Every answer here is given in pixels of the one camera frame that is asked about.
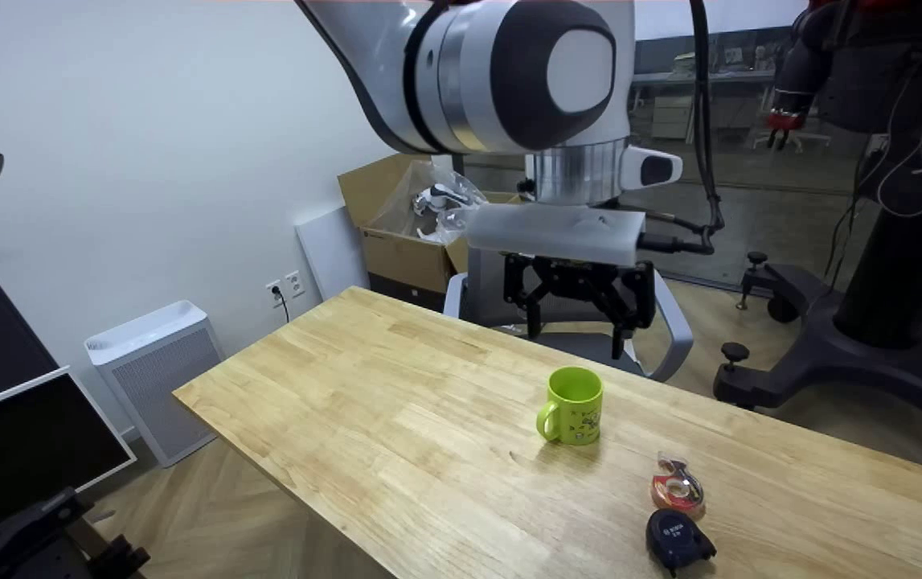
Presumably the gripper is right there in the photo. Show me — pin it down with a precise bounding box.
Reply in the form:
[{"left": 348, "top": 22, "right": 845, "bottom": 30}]
[{"left": 502, "top": 253, "right": 658, "bottom": 361}]

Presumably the green mug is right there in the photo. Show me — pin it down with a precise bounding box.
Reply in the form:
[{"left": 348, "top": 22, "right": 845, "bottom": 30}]
[{"left": 535, "top": 366, "right": 604, "bottom": 447}]

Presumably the grey office chair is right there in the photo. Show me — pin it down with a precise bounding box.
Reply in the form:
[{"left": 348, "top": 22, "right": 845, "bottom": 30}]
[{"left": 442, "top": 248, "right": 695, "bottom": 384}]

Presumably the clear plastic bag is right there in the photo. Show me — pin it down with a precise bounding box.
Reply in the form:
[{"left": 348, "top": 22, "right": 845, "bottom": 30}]
[{"left": 371, "top": 160, "right": 490, "bottom": 247}]

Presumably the cardboard box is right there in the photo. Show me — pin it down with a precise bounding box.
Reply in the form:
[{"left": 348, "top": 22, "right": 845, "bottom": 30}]
[{"left": 337, "top": 152, "right": 522, "bottom": 295}]

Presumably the white desk with drawers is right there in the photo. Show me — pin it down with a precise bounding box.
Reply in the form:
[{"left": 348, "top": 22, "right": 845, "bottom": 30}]
[{"left": 632, "top": 68, "right": 777, "bottom": 146}]

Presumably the red tape dispenser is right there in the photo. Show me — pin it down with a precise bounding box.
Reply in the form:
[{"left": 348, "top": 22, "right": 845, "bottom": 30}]
[{"left": 650, "top": 451, "right": 707, "bottom": 516}]

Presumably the white board panel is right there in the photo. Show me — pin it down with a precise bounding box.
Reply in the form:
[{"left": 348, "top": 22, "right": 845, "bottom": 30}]
[{"left": 295, "top": 206, "right": 371, "bottom": 303}]

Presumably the dark blue tape measure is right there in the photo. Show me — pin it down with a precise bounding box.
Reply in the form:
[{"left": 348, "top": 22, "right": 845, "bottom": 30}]
[{"left": 645, "top": 507, "right": 718, "bottom": 578}]

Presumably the black and red robot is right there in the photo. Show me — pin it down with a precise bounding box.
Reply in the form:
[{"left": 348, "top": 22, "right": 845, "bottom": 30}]
[{"left": 712, "top": 0, "right": 922, "bottom": 461}]

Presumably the white air purifier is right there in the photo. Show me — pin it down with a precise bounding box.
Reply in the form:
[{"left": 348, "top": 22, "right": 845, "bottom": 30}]
[{"left": 84, "top": 299, "right": 225, "bottom": 469}]

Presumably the monitor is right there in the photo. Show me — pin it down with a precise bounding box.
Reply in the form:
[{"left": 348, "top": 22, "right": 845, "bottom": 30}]
[{"left": 0, "top": 365, "right": 138, "bottom": 557}]

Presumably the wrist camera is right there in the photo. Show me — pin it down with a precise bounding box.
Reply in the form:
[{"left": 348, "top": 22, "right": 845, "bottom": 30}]
[{"left": 464, "top": 202, "right": 647, "bottom": 269}]

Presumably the black clamp mount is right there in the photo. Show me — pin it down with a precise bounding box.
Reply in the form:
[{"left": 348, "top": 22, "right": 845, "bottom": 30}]
[{"left": 0, "top": 486, "right": 151, "bottom": 579}]

